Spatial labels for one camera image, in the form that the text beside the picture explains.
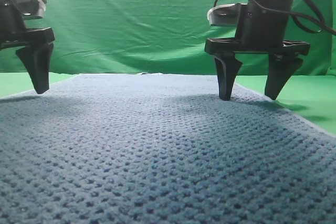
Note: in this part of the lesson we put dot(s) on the blue waffle-weave towel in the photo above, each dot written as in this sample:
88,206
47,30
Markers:
118,148

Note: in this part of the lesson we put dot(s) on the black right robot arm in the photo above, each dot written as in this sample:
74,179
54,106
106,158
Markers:
279,7

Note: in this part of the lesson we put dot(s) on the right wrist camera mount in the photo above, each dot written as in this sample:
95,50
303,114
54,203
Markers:
224,15

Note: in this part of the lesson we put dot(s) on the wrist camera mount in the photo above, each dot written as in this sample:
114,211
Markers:
30,9
224,15

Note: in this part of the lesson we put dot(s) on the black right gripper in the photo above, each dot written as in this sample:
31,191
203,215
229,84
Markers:
256,32

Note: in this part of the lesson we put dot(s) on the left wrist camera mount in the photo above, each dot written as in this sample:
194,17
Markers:
30,9

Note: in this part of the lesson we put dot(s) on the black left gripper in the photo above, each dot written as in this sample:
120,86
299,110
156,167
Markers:
37,42

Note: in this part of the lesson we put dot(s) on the green backdrop cloth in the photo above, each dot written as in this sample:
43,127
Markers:
131,36

